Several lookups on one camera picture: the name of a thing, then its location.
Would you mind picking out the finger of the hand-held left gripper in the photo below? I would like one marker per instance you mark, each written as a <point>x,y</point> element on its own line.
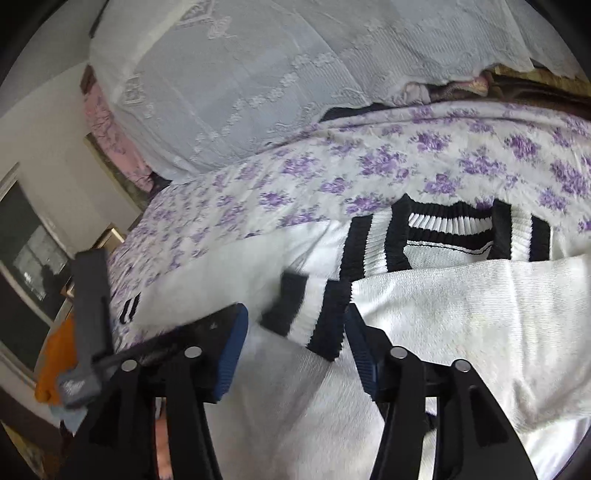
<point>92,304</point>

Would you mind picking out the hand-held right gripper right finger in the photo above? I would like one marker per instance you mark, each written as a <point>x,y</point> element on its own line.
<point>362,355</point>

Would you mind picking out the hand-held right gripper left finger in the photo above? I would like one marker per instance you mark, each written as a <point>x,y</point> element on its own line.
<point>228,355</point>

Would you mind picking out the white sweater with black stripes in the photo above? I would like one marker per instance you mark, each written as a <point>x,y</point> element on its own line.
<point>438,323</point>

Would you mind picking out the orange cloth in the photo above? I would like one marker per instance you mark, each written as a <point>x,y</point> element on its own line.
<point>55,360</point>

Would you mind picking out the light blue cloth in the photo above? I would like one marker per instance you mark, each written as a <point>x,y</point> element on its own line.
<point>69,417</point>

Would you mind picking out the dark framed glass panel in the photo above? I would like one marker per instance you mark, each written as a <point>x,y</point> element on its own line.
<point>27,258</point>

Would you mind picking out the pink floral blanket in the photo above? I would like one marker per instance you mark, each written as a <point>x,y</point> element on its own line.
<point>111,134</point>

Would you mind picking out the purple floral bed sheet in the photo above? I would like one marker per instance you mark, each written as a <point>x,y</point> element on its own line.
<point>369,152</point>

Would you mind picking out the black cloth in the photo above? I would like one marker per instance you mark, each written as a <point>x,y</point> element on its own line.
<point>351,112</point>

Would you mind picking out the white lace cover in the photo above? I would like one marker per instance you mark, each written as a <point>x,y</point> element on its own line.
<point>277,69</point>

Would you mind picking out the stack of folded blankets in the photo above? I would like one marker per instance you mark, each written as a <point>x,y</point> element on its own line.
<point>508,83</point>

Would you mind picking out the wooden bed frame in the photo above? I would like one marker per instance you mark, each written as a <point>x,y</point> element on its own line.
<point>113,237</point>

